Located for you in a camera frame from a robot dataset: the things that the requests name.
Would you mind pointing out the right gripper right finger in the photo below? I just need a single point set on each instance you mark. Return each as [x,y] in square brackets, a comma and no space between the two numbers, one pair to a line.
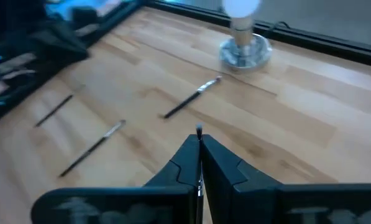
[235,193]

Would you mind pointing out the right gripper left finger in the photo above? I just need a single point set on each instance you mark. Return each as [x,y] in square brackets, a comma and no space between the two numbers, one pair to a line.
[172,193]

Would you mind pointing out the thin black makeup brush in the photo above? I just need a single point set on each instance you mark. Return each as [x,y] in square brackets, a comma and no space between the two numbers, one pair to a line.
[89,151]
[185,102]
[199,129]
[53,111]

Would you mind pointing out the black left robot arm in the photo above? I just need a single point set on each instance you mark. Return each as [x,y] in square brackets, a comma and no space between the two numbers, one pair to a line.
[61,43]

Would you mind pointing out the white bulb lamp metal base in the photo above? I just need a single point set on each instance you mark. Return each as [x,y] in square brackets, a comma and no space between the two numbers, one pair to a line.
[244,53]

